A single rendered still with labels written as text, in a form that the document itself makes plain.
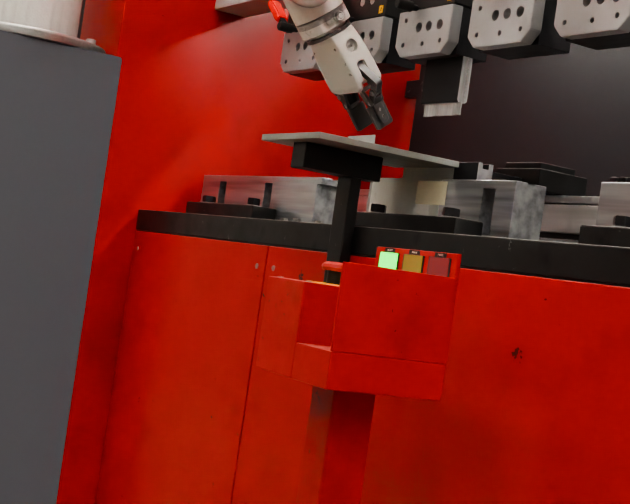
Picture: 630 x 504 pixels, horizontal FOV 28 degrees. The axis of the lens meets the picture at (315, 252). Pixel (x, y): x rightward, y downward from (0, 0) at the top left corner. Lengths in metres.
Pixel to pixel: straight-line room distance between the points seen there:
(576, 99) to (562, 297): 1.07
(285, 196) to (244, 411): 0.45
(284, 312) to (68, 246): 0.31
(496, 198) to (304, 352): 0.51
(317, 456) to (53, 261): 0.41
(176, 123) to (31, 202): 1.41
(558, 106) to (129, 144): 0.91
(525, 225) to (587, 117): 0.72
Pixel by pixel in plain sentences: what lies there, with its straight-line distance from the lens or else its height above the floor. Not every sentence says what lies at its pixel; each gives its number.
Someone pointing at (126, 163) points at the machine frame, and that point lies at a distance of 2.74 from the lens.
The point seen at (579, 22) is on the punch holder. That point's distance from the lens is 1.82.
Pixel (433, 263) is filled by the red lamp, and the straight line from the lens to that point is 1.57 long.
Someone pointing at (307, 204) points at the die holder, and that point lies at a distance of 2.35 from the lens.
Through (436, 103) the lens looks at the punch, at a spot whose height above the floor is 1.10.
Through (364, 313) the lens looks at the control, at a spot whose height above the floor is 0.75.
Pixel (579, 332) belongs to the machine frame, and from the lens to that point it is 1.56.
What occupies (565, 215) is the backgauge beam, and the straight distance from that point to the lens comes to 2.17.
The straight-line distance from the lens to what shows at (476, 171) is 1.98.
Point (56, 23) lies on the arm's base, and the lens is 1.45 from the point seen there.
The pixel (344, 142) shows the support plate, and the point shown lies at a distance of 1.89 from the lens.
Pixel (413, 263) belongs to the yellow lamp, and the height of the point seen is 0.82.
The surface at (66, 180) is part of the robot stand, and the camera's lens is 1.41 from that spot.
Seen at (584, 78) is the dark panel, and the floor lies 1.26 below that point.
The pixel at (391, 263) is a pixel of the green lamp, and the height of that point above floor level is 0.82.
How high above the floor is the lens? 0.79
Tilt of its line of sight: 1 degrees up
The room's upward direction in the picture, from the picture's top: 8 degrees clockwise
